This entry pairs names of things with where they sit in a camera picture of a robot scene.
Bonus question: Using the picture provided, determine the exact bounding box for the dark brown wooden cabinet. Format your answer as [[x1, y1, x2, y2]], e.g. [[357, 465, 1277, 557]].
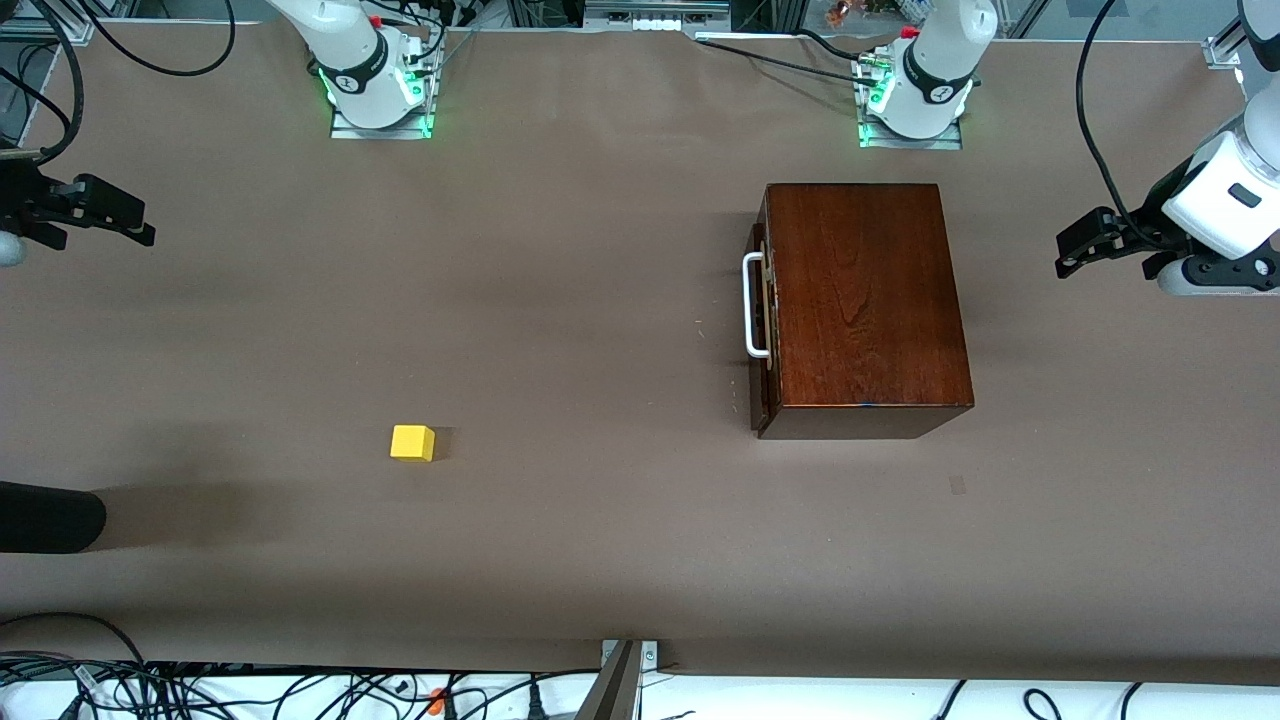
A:
[[757, 183, 976, 441]]

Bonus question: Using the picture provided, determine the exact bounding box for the black foam cylinder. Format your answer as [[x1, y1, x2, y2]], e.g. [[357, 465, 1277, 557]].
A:
[[0, 481, 107, 555]]

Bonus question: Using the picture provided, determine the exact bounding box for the grey power strip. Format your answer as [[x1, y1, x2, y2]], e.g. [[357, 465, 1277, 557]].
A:
[[583, 0, 733, 33]]

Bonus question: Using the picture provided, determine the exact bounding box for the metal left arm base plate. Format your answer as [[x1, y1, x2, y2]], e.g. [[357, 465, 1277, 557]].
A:
[[857, 55, 964, 151]]

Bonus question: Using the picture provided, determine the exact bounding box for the thick black base cable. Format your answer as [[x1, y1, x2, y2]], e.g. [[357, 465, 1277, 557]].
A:
[[695, 36, 879, 89]]

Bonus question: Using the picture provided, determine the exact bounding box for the black arched cable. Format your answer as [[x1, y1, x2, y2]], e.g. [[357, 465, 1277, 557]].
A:
[[0, 612, 151, 669]]

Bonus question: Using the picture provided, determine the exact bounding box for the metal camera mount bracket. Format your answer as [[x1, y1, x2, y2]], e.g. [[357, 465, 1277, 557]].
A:
[[575, 640, 661, 720]]

